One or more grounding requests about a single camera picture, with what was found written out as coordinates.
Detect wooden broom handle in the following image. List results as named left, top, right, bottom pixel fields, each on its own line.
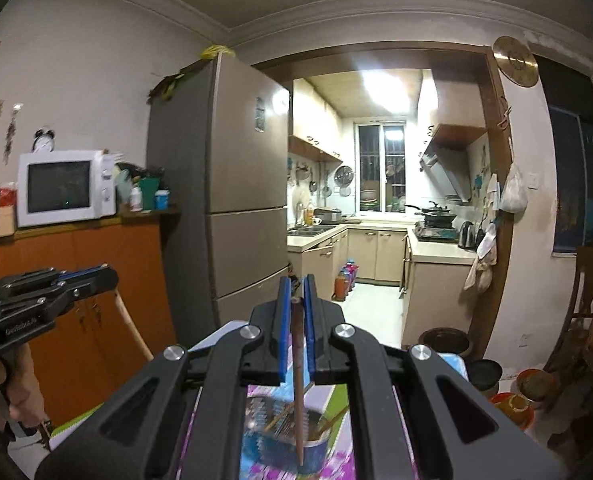
left=114, top=290, right=154, bottom=362

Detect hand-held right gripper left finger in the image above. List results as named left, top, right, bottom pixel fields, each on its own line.
left=34, top=276, right=293, bottom=480

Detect dark curtained window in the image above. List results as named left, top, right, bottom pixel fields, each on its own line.
left=539, top=55, right=593, bottom=256

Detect steel range hood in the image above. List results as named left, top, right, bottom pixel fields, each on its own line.
left=419, top=140, right=474, bottom=204

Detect wooden doorway frame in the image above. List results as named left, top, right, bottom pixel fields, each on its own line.
left=251, top=45, right=514, bottom=357

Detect floral tablecloth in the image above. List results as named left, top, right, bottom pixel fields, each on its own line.
left=51, top=332, right=469, bottom=480

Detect barred kitchen window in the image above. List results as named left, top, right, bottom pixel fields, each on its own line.
left=355, top=121, right=408, bottom=213

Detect black wok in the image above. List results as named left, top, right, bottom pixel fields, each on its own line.
left=406, top=202, right=458, bottom=227

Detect white hanging cloth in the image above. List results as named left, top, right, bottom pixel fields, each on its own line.
left=477, top=227, right=498, bottom=261

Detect dark clay jar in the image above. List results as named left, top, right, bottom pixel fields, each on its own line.
left=419, top=328, right=472, bottom=361

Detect hanging rope loop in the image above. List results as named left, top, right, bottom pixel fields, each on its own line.
left=496, top=95, right=512, bottom=131

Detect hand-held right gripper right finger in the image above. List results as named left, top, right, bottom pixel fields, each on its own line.
left=302, top=274, right=567, bottom=480

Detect wooden dining chair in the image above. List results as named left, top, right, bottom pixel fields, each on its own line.
left=543, top=245, right=593, bottom=376

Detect golden wall clock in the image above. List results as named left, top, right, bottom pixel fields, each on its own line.
left=492, top=36, right=539, bottom=88

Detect dried green plant bundle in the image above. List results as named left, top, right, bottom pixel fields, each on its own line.
left=148, top=67, right=197, bottom=103

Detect kitchen ceiling light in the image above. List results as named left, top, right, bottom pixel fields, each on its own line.
left=361, top=69, right=419, bottom=113

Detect orange plastic basin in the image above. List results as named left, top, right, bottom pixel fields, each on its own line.
left=516, top=369, right=559, bottom=403
left=491, top=392, right=534, bottom=431

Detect hanging white plastic bag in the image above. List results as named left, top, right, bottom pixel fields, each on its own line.
left=499, top=162, right=528, bottom=212

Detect cream wall cabinets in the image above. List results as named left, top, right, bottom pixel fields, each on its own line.
left=289, top=80, right=344, bottom=163

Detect orange wooden cabinet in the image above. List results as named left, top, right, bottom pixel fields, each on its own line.
left=0, top=209, right=182, bottom=431

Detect blue and white hanging pouch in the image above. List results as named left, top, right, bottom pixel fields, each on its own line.
left=486, top=174, right=502, bottom=211

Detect white microwave oven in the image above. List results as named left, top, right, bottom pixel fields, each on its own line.
left=16, top=149, right=117, bottom=228

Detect red and white box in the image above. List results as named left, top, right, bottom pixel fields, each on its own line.
left=0, top=182, right=18, bottom=237

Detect gas stove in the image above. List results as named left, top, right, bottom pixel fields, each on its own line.
left=413, top=227, right=459, bottom=242

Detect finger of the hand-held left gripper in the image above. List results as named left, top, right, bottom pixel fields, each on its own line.
left=0, top=266, right=120, bottom=321
left=0, top=265, right=105, bottom=294

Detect black round pot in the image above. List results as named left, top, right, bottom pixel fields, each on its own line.
left=469, top=359, right=503, bottom=398

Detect green plastic container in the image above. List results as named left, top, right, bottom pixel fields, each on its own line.
left=139, top=176, right=161, bottom=211

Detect beige hanging towel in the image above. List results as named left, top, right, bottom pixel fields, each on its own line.
left=463, top=245, right=497, bottom=293

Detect dark brown chopstick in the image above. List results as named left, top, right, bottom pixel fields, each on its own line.
left=290, top=296, right=307, bottom=466

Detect silver refrigerator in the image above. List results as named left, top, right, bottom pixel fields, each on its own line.
left=146, top=52, right=293, bottom=348

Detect metal chopstick holder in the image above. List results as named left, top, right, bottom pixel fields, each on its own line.
left=244, top=394, right=338, bottom=477

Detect cream wall cabinet over hood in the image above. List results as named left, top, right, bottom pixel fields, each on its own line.
left=417, top=70, right=488, bottom=151

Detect black plastic bag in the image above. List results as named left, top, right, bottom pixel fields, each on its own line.
left=116, top=161, right=151, bottom=182

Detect light blue plastic bag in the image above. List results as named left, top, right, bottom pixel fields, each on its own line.
left=115, top=170, right=132, bottom=206

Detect cream kitchen base cabinets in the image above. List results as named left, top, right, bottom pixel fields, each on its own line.
left=286, top=222, right=477, bottom=351

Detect light bamboo chopstick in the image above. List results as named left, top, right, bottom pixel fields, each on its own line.
left=315, top=405, right=350, bottom=437
left=262, top=402, right=297, bottom=437

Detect yellow plastic bag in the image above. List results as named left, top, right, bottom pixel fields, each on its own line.
left=200, top=44, right=237, bottom=61

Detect person's left hand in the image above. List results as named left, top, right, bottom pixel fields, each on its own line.
left=0, top=344, right=46, bottom=437

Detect panda alarm clock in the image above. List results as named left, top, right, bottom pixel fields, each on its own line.
left=32, top=127, right=56, bottom=153

